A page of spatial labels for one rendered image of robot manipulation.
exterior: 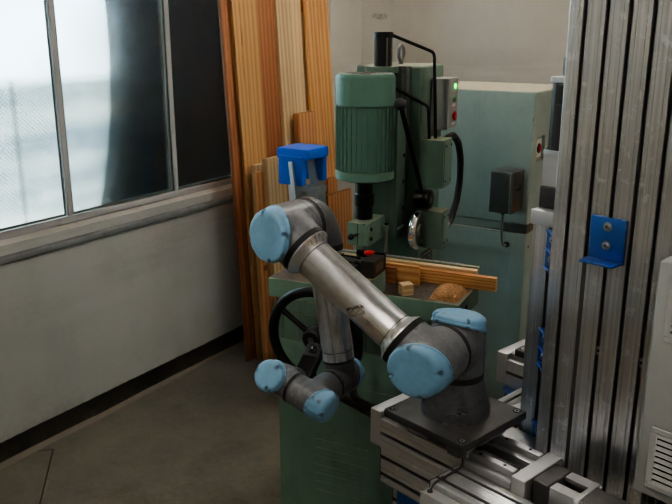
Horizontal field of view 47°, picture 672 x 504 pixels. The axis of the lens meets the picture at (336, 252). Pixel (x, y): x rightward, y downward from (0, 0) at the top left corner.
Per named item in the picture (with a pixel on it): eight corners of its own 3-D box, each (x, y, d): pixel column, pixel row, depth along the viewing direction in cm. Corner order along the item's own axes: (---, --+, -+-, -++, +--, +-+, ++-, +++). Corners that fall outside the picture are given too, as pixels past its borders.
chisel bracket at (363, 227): (346, 249, 235) (346, 222, 233) (364, 238, 248) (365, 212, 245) (369, 252, 232) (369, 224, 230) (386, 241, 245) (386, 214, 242)
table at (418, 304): (251, 305, 230) (250, 285, 228) (299, 276, 256) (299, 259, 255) (448, 338, 205) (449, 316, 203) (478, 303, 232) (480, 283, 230)
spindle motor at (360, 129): (325, 181, 228) (325, 73, 220) (349, 172, 244) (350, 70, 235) (380, 186, 221) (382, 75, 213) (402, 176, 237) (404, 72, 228)
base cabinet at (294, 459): (278, 534, 260) (274, 336, 240) (349, 452, 310) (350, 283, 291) (405, 572, 241) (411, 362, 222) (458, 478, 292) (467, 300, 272)
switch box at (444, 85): (429, 129, 248) (431, 78, 244) (439, 125, 257) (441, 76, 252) (448, 130, 246) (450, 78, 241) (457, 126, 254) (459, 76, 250)
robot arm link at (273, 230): (483, 350, 157) (297, 186, 174) (450, 376, 145) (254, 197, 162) (452, 389, 163) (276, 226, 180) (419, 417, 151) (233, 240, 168)
